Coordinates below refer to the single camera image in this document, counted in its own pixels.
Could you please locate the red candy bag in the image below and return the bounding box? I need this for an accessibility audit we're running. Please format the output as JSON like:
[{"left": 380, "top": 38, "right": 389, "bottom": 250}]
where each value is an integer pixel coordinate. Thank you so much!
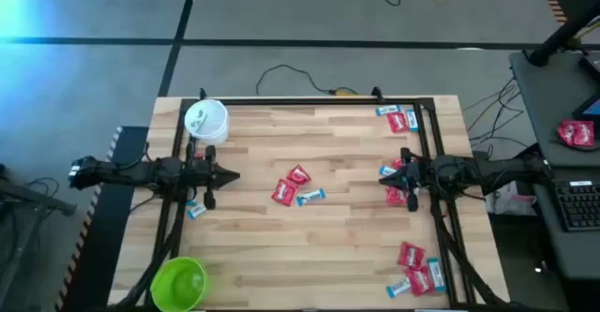
[{"left": 556, "top": 118, "right": 596, "bottom": 149}]

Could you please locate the white plastic bucket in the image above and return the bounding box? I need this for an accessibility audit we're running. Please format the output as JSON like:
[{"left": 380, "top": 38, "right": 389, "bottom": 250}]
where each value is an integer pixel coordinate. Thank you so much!
[{"left": 184, "top": 98, "right": 231, "bottom": 147}]

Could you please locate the black cable bundle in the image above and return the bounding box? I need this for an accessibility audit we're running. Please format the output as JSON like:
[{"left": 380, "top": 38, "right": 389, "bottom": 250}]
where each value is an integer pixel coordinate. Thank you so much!
[{"left": 463, "top": 75, "right": 529, "bottom": 158}]

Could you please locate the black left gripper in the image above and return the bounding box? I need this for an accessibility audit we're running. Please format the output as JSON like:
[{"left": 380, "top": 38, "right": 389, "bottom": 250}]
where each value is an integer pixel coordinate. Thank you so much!
[{"left": 180, "top": 145, "right": 241, "bottom": 210}]

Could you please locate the yellow plug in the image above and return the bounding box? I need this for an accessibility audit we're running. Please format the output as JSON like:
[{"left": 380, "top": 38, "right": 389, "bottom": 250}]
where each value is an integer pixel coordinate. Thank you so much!
[{"left": 329, "top": 86, "right": 361, "bottom": 98}]

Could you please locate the green plastic bucket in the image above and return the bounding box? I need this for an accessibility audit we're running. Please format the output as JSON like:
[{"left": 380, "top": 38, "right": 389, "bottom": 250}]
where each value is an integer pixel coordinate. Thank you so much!
[{"left": 149, "top": 255, "right": 210, "bottom": 312}]

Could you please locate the black pole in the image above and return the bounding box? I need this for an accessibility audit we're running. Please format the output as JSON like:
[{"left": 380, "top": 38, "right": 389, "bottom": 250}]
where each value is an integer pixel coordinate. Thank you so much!
[{"left": 527, "top": 0, "right": 600, "bottom": 67}]

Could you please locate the black stand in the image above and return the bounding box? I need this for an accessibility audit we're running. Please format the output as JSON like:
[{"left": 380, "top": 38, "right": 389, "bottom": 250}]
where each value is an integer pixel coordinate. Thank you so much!
[{"left": 0, "top": 161, "right": 79, "bottom": 312}]

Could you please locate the black keyboard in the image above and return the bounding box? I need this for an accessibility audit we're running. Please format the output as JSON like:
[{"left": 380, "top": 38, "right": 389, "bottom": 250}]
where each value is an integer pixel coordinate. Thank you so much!
[{"left": 552, "top": 179, "right": 600, "bottom": 232}]

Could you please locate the grey side desk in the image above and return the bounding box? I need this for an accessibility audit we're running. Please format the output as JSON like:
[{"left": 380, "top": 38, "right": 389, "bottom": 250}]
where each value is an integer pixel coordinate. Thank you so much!
[{"left": 509, "top": 49, "right": 600, "bottom": 281}]

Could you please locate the black tablet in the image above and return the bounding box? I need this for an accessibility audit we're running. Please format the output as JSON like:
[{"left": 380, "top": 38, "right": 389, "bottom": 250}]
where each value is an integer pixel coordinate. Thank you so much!
[{"left": 572, "top": 92, "right": 600, "bottom": 125}]

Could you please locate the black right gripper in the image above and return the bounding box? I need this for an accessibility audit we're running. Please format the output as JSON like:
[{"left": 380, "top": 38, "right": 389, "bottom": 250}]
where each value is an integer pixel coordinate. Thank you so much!
[{"left": 378, "top": 147, "right": 442, "bottom": 213}]

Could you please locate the black aluminium rig frame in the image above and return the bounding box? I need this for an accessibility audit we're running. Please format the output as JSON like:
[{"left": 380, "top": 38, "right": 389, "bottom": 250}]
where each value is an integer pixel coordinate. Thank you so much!
[{"left": 116, "top": 97, "right": 498, "bottom": 311}]

